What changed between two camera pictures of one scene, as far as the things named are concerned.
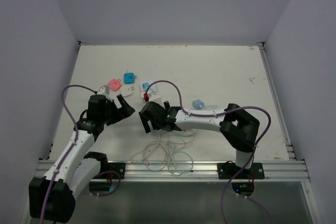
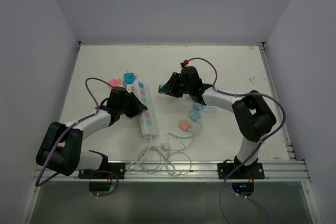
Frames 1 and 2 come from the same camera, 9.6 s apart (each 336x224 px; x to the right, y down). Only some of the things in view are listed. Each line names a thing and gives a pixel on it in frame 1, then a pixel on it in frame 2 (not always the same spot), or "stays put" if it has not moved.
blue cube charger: [198, 104] stays put
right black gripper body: [157, 125] -> [187, 88]
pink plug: [114, 84] stays put
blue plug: [129, 77] stays put
